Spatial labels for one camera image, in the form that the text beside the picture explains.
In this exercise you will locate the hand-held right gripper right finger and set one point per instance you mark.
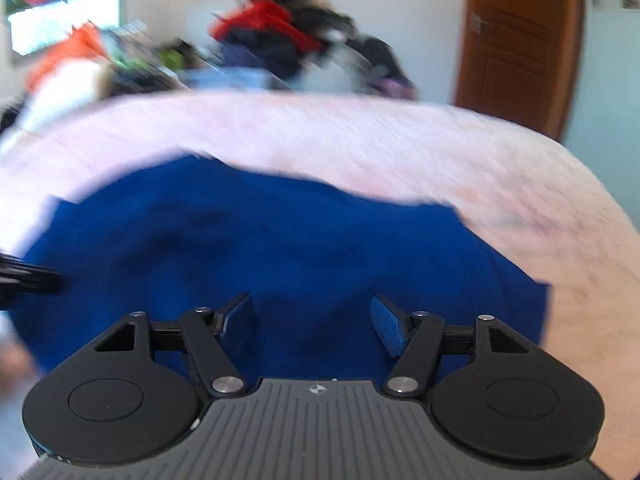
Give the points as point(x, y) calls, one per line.
point(390, 327)

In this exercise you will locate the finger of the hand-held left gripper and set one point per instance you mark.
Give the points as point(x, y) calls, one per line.
point(35, 280)

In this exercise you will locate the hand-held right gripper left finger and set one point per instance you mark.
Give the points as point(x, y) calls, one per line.
point(237, 316)

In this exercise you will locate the blue beaded sweater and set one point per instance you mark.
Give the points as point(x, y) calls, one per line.
point(280, 250)

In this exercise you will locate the pile of clothes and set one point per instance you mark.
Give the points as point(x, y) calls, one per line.
point(285, 25)

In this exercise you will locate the pink bed blanket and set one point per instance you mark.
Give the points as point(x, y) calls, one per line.
point(400, 145)

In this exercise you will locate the white quilt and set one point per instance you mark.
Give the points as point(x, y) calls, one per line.
point(65, 90)

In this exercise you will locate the orange plastic bag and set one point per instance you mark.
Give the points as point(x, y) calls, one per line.
point(65, 52)

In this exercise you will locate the light blue folded blanket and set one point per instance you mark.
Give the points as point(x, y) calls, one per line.
point(230, 79)

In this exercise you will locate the purple bag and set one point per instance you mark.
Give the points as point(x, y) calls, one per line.
point(397, 87)

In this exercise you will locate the pale blue bundle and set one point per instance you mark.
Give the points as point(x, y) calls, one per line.
point(330, 77)

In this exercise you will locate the window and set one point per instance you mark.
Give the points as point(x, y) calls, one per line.
point(65, 22)

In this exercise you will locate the green stool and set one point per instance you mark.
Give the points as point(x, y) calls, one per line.
point(172, 57)

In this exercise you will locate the black bag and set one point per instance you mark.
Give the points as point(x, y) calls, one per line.
point(380, 57)

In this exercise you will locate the brown wooden door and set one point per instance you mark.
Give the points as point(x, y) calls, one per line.
point(520, 45)

